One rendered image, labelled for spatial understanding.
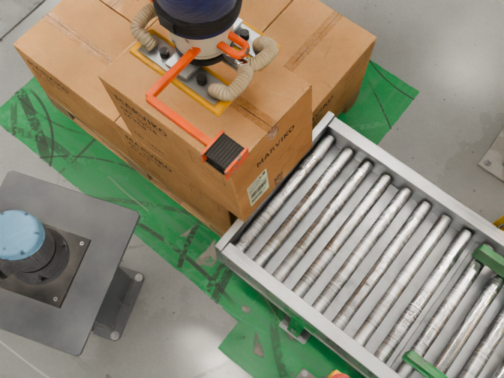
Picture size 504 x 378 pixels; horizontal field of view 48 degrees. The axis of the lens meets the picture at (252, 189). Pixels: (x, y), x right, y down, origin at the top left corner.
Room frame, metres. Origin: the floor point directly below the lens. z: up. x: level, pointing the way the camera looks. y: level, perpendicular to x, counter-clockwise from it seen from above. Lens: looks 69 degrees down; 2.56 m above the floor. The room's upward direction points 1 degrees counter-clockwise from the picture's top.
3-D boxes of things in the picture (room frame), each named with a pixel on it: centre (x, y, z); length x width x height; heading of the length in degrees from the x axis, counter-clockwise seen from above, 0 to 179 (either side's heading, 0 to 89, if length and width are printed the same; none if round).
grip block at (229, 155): (0.57, 0.07, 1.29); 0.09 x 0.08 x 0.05; 140
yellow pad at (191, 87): (0.89, 0.19, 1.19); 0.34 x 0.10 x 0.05; 50
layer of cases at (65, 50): (1.44, 0.23, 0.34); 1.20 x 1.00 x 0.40; 50
